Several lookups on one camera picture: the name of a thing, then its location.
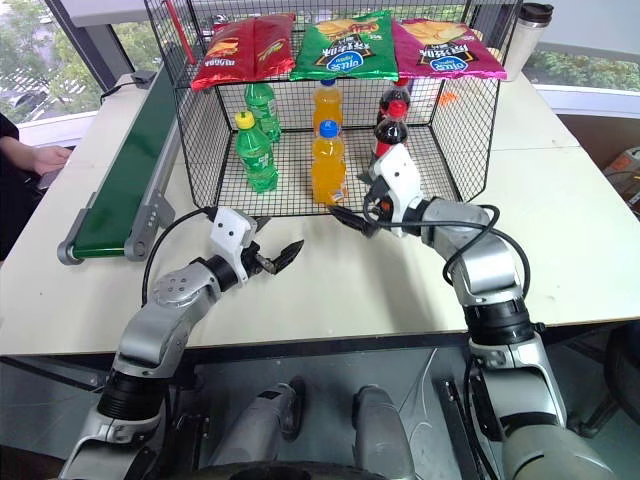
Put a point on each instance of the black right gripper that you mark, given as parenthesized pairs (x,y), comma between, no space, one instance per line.
(380,205)

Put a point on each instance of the white tumbler black lid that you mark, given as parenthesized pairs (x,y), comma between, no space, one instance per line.
(525,42)

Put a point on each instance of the person's bare hand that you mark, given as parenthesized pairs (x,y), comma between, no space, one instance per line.
(50,159)

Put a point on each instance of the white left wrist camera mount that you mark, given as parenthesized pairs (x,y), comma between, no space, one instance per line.
(229,227)

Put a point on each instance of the cardboard box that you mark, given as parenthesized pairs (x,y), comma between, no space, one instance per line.
(625,175)

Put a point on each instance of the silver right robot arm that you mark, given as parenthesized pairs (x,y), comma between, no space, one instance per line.
(482,260)

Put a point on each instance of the cola bottle red cap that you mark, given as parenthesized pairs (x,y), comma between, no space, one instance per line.
(392,95)
(391,132)

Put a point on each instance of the green soda bottle yellow cap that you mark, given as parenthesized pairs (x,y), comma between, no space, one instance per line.
(256,160)

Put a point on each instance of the orange soda bottle blue cap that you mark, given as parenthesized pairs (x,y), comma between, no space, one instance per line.
(328,170)
(328,107)

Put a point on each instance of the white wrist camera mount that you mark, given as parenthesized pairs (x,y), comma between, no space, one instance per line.
(400,172)
(229,227)

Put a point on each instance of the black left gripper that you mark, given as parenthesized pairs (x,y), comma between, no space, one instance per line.
(257,260)

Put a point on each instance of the small orange object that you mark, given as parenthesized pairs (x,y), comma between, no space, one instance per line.
(448,97)

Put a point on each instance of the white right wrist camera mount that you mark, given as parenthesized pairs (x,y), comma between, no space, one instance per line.
(400,172)

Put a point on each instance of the person's bare forearm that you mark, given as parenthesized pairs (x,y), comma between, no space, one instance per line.
(15,152)

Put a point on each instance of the magenta chip bag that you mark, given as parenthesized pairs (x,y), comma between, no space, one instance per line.
(445,52)

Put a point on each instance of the grey power adapter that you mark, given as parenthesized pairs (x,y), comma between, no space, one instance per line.
(143,80)

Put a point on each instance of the grey robot leg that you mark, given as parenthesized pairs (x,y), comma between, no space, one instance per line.
(260,430)
(380,435)

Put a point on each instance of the red chip bag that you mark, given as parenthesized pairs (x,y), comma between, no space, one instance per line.
(240,50)

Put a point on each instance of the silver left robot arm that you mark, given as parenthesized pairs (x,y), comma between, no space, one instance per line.
(160,320)

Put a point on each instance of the green chip bag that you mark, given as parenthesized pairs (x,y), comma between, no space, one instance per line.
(345,47)

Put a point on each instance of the green conveyor belt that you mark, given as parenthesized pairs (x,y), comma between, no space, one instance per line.
(120,170)

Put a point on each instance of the grey window pillar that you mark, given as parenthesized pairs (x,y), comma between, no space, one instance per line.
(85,35)

